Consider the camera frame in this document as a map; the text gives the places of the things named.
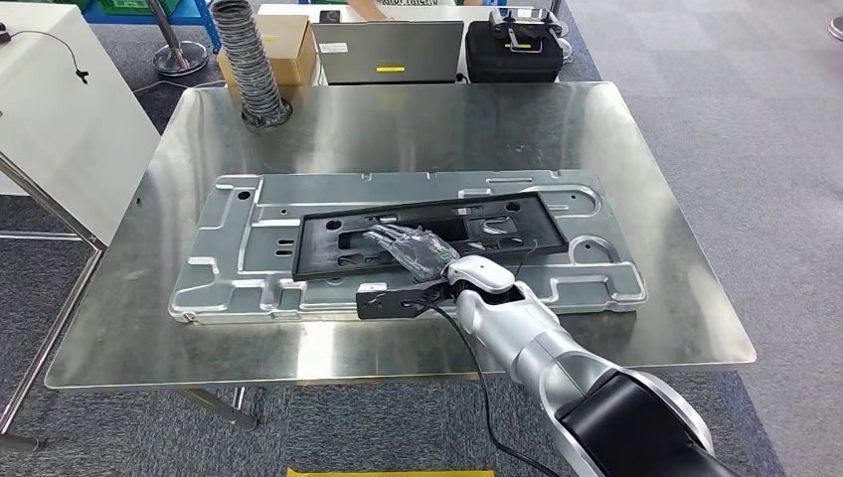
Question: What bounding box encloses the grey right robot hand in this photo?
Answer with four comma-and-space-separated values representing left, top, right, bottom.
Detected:
362, 224, 462, 282

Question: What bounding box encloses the black plastic plate bracket part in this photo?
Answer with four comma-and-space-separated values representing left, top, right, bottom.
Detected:
291, 191, 571, 283

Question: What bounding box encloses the stainless steel workbench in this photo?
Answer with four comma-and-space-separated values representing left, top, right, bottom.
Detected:
44, 79, 758, 432

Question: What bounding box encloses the stamped silver metal panel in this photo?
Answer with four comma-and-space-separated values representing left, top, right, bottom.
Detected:
167, 169, 649, 325

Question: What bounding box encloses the black carrying case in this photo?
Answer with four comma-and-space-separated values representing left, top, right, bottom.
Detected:
464, 19, 565, 84

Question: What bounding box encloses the grey laptop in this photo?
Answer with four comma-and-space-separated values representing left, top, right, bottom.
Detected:
310, 19, 465, 86

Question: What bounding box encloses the brown cardboard box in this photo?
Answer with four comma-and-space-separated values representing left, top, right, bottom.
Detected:
216, 14, 319, 90

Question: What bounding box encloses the black handheld device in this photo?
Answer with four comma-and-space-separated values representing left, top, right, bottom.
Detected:
488, 7, 568, 54

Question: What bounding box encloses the white cabinet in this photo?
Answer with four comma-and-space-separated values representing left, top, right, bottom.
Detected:
0, 3, 161, 246

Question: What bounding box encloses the green plastic crate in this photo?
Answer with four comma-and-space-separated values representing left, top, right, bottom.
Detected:
98, 0, 182, 16

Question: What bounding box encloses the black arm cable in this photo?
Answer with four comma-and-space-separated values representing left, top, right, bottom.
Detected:
427, 239, 561, 477

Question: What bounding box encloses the grey ribbed duct hose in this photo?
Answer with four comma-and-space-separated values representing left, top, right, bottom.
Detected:
209, 0, 293, 130

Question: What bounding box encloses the chrome stanchion post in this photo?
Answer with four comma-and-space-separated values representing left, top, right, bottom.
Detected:
143, 0, 210, 78

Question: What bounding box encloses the thin black clip cable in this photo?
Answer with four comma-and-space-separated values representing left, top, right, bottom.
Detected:
0, 23, 90, 85

